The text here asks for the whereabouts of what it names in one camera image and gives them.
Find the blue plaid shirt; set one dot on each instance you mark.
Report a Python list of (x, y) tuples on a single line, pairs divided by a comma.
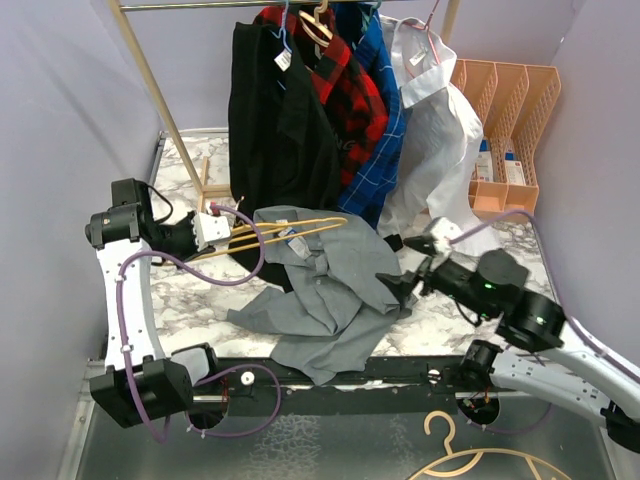
[(361, 28)]

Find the orange plastic file organizer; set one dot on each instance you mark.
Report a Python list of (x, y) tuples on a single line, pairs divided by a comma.
[(513, 101)]

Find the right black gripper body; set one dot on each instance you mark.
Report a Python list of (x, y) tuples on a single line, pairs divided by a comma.
[(435, 279)]

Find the white box in organizer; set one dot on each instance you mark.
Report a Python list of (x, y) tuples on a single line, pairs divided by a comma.
[(484, 163), (514, 170)]

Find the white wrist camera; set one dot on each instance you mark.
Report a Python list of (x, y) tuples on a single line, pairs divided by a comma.
[(438, 235), (210, 230)]

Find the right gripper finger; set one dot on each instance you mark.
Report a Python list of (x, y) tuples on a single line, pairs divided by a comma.
[(425, 244), (400, 286)]

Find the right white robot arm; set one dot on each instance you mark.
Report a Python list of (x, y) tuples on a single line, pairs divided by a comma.
[(553, 357)]

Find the beige hanger in foreground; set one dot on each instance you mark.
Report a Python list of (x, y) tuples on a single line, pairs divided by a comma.
[(475, 455)]

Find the blue wire hanger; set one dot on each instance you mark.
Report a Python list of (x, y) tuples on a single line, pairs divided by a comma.
[(284, 30)]

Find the beige wooden hanger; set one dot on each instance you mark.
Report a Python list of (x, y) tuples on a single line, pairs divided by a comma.
[(317, 25)]

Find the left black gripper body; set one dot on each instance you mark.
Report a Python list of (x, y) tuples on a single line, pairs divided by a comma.
[(177, 239)]

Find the white hanging shirt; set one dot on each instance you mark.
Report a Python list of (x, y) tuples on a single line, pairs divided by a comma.
[(441, 142)]

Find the black hanging shirt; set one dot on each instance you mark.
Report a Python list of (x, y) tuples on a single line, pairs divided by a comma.
[(282, 149)]

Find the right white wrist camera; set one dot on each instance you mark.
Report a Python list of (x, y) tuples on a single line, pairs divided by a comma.
[(438, 235)]

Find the pink wire hanger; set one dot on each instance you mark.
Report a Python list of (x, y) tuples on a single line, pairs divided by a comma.
[(424, 26)]

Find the yellow wire hanger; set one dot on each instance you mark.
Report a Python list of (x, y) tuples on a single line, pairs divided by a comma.
[(245, 237)]

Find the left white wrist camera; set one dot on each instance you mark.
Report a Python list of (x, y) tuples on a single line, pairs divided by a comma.
[(210, 230)]

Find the red black plaid shirt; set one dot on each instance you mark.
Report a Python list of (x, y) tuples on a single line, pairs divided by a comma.
[(351, 100)]

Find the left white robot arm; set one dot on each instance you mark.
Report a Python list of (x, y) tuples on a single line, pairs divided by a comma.
[(138, 373)]

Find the grey button shirt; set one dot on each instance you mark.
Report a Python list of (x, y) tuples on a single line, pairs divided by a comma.
[(337, 311)]

